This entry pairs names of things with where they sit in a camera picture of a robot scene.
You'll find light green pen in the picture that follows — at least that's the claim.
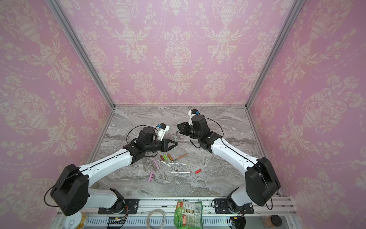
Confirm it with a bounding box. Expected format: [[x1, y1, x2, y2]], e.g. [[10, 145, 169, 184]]
[[173, 130, 178, 151]]

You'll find white marker black tip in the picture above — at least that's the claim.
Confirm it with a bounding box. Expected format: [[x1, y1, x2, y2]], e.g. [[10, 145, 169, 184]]
[[160, 160, 178, 172]]

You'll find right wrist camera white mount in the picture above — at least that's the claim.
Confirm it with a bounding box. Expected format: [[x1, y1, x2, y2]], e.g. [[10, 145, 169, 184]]
[[188, 109, 200, 126]]

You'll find aluminium front rail frame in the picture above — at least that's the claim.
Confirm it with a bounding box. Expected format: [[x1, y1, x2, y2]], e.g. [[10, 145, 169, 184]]
[[51, 196, 302, 229]]

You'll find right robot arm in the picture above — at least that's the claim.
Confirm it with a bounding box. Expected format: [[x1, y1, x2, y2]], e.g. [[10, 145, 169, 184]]
[[177, 114, 281, 213]]

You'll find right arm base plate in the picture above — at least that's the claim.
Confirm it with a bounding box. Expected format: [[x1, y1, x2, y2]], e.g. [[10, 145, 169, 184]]
[[212, 198, 254, 214]]

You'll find pink pen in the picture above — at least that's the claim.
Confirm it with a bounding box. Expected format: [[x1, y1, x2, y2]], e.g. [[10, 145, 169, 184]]
[[153, 158, 160, 170]]

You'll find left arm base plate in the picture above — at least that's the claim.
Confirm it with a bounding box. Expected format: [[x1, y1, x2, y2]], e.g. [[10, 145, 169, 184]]
[[98, 198, 140, 215]]

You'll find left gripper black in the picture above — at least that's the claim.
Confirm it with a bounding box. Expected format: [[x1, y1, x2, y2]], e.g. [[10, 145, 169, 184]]
[[144, 138, 179, 153]]

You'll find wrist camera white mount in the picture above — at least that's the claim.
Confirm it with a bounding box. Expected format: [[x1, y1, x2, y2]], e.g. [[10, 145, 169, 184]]
[[157, 123, 170, 140], [188, 109, 200, 126]]

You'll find white marker pink tip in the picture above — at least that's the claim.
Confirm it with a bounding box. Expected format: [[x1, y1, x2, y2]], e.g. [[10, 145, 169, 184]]
[[170, 171, 192, 174]]

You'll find brown jar black lid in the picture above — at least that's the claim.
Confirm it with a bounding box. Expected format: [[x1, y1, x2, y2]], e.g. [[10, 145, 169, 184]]
[[261, 215, 283, 228]]

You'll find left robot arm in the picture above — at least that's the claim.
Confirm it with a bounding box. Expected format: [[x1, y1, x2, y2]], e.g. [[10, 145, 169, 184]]
[[50, 127, 178, 216]]

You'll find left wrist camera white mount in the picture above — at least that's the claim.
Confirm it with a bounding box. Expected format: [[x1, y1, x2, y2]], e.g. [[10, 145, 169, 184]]
[[157, 123, 170, 140]]

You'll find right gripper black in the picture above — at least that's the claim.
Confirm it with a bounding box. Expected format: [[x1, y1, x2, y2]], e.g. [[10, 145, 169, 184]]
[[177, 122, 203, 142]]

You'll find green snack bag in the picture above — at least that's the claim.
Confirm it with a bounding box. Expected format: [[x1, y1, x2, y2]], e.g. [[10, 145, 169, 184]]
[[174, 200, 203, 229]]

